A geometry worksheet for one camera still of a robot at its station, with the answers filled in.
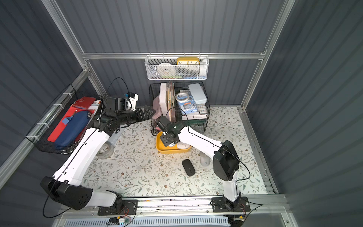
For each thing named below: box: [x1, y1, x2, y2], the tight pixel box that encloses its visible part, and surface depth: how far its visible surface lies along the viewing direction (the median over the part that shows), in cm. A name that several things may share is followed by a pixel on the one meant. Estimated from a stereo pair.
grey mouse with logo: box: [199, 150, 211, 167], surface depth 91 cm
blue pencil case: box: [54, 110, 91, 148], surface depth 71 cm
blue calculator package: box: [177, 91, 199, 115], surface depth 93 cm
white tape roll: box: [156, 62, 176, 77], surface depth 87 cm
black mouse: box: [181, 158, 196, 177], surface depth 87 cm
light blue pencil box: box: [188, 83, 208, 105], surface depth 99 cm
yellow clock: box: [176, 57, 200, 65], surface depth 89 cm
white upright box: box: [158, 82, 168, 116], surface depth 94 cm
